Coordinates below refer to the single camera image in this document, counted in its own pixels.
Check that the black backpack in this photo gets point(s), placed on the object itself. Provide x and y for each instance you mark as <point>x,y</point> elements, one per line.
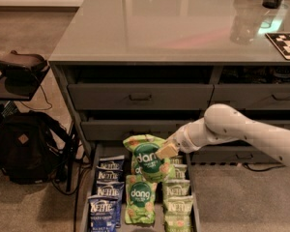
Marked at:
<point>28,152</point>

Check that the front green kettle chip bag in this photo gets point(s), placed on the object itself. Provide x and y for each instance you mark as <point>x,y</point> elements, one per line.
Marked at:
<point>177,213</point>

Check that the top left grey drawer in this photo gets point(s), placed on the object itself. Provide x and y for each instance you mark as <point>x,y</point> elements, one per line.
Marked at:
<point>120,96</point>

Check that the black device on side table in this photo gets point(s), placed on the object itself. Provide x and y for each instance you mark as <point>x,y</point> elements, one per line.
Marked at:
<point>22,66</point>

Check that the blue kettle chip bag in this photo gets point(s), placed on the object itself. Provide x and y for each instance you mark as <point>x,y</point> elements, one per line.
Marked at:
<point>113,189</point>
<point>109,175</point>
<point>102,213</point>
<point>113,163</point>

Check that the grey drawer cabinet with counter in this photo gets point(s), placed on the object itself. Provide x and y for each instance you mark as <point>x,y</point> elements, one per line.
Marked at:
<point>166,42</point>

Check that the top right grey drawer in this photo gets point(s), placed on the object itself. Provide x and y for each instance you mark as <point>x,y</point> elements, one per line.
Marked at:
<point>253,96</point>

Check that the green kettle chip bag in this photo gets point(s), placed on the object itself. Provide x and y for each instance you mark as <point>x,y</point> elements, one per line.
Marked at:
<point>175,187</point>
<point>177,213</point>
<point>177,160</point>
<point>180,171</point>

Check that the rear blue kettle chip bag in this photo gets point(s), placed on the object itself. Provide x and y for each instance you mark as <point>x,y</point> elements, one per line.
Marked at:
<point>113,163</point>

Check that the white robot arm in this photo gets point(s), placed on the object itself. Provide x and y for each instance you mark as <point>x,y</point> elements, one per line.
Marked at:
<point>201,136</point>

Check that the checkered marker board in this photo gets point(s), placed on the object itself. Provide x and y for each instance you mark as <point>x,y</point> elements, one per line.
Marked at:
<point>281,41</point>

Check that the middle left grey drawer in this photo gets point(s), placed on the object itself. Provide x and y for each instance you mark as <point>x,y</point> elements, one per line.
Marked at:
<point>105,130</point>

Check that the green dang chip bag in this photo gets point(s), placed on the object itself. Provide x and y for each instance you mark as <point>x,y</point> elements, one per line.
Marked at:
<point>135,167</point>
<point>143,148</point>
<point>140,200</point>

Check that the front blue kettle chip bag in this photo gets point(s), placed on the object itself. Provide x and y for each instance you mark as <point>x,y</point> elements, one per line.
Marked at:
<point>102,213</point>

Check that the open bottom left drawer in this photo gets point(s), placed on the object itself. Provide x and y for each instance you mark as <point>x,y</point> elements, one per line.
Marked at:
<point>115,148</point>

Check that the bottom right grey drawer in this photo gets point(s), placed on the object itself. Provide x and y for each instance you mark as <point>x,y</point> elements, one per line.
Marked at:
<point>230,154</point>

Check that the dark side table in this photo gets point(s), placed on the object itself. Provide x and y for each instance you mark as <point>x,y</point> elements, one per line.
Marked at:
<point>14,90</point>

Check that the rear green kettle chip bag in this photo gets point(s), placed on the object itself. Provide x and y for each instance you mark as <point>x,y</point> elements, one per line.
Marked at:
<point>177,160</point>

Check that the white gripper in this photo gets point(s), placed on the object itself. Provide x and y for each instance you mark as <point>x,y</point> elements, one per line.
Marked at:
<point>183,140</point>

